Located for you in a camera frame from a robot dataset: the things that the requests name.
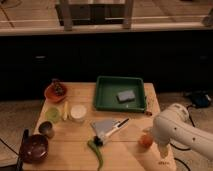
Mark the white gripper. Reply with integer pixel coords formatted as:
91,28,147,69
151,126,169,158

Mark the red apple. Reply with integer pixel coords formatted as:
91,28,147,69
139,134,153,148

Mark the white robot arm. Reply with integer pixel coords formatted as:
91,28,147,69
151,103,213,160

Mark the white paper cup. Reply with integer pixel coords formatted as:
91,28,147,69
70,105,87,122

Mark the green plastic cup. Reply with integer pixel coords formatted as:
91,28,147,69
45,107,60,123

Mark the small metal cup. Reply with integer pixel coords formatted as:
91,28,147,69
38,121,54,138

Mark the dark blue floor object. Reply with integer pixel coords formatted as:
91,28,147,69
188,92,211,108

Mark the blue sponge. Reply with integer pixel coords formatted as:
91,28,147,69
117,90,135,102

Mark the grey cloth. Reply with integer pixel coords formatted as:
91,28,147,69
91,119,116,135

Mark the green chili pepper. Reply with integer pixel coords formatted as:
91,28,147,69
87,140,103,171

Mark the green plastic tray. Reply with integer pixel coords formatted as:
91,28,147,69
93,76,147,113

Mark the yellow banana piece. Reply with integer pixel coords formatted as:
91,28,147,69
62,101,69,121

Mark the dark grape bunch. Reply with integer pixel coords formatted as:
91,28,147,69
52,79,65,96

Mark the orange bowl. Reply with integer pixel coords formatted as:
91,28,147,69
44,84,67,103

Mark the dark red bowl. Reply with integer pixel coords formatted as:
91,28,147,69
22,134,49,164

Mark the black cable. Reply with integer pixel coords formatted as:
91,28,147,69
169,103,199,152

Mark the black spoon handle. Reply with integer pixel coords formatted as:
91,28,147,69
15,129,29,171

